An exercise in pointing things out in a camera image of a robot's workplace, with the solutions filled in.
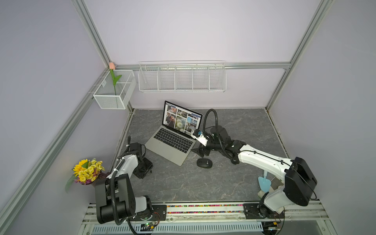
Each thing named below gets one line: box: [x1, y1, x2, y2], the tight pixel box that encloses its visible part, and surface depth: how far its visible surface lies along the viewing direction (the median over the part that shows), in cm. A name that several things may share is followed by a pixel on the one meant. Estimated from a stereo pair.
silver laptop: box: [144, 100, 204, 167], surface depth 102 cm
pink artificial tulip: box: [109, 62, 122, 96], surface depth 92 cm
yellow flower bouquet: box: [65, 158, 106, 194], surface depth 65 cm
